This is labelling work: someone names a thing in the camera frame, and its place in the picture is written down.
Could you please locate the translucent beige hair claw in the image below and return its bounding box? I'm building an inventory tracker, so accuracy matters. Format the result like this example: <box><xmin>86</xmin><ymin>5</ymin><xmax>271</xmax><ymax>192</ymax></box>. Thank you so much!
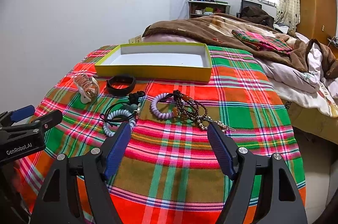
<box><xmin>73</xmin><ymin>74</ymin><xmax>100</xmax><ymax>104</ymax></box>

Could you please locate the pale blue spiral hair tie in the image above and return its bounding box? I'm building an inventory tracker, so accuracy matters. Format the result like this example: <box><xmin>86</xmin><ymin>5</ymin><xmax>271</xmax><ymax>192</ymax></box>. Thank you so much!
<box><xmin>102</xmin><ymin>109</ymin><xmax>137</xmax><ymax>138</ymax></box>

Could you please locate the black elastic bead hair tie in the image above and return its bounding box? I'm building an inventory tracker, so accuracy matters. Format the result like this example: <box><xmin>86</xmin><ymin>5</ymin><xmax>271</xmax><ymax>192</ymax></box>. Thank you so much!
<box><xmin>99</xmin><ymin>101</ymin><xmax>140</xmax><ymax>127</ymax></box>

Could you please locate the black braided cord charm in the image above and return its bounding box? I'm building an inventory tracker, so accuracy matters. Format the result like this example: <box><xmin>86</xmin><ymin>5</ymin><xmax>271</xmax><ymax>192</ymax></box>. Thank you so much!
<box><xmin>128</xmin><ymin>91</ymin><xmax>145</xmax><ymax>105</ymax></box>

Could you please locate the purple spiral hair tie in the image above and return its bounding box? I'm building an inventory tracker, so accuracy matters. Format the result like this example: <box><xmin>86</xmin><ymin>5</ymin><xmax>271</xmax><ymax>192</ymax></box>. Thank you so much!
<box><xmin>150</xmin><ymin>92</ymin><xmax>177</xmax><ymax>120</ymax></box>

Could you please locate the gold rhinestone hair clip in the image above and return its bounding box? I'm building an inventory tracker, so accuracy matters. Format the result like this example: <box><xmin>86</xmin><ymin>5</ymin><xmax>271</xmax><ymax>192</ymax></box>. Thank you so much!
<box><xmin>195</xmin><ymin>116</ymin><xmax>236</xmax><ymax>133</ymax></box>

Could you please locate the black wristband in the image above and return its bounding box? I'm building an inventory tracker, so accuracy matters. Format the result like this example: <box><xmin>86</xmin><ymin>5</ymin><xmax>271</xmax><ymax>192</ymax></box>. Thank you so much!
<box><xmin>106</xmin><ymin>75</ymin><xmax>136</xmax><ymax>96</ymax></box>

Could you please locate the dark beaded amber bracelet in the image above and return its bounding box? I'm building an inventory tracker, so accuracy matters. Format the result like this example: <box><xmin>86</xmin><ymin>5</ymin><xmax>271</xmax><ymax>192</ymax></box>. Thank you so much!
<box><xmin>160</xmin><ymin>89</ymin><xmax>209</xmax><ymax>124</ymax></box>

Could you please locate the plaid red green cloth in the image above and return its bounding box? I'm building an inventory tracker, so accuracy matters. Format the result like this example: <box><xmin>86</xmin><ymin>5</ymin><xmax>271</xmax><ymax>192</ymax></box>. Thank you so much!
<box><xmin>19</xmin><ymin>46</ymin><xmax>306</xmax><ymax>223</ymax></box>

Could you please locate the pink white quilt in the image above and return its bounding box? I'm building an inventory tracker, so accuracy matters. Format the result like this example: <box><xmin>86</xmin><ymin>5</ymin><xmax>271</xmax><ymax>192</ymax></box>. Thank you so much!
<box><xmin>142</xmin><ymin>32</ymin><xmax>337</xmax><ymax>118</ymax></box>

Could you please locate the yellow white shallow box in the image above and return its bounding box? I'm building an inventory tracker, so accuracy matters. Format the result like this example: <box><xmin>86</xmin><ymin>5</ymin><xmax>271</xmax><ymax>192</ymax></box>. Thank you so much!
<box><xmin>94</xmin><ymin>42</ymin><xmax>212</xmax><ymax>83</ymax></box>

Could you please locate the folded plaid cloth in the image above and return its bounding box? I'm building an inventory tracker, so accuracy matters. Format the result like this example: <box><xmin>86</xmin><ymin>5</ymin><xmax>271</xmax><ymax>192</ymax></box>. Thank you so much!
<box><xmin>232</xmin><ymin>30</ymin><xmax>293</xmax><ymax>55</ymax></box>

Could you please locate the brown fleece blanket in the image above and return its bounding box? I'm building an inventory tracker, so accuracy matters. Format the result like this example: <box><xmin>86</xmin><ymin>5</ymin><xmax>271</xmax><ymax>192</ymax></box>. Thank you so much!
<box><xmin>142</xmin><ymin>14</ymin><xmax>337</xmax><ymax>79</ymax></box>

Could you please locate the dark clothes pile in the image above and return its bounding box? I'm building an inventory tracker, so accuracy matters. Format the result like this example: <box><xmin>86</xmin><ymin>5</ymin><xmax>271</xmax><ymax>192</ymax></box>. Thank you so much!
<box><xmin>240</xmin><ymin>6</ymin><xmax>274</xmax><ymax>28</ymax></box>

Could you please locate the wooden wardrobe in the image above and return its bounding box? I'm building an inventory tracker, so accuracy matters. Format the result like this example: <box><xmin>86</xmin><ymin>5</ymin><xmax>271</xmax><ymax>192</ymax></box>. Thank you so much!
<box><xmin>297</xmin><ymin>0</ymin><xmax>337</xmax><ymax>55</ymax></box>

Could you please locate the wooden shelf with items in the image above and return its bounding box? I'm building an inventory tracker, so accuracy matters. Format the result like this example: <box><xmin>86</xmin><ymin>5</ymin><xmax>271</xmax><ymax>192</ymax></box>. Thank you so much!
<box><xmin>188</xmin><ymin>0</ymin><xmax>230</xmax><ymax>18</ymax></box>

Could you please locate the wall power outlet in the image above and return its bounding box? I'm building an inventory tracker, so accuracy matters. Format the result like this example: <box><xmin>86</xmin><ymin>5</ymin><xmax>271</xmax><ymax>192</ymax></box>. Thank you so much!
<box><xmin>128</xmin><ymin>36</ymin><xmax>142</xmax><ymax>44</ymax></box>

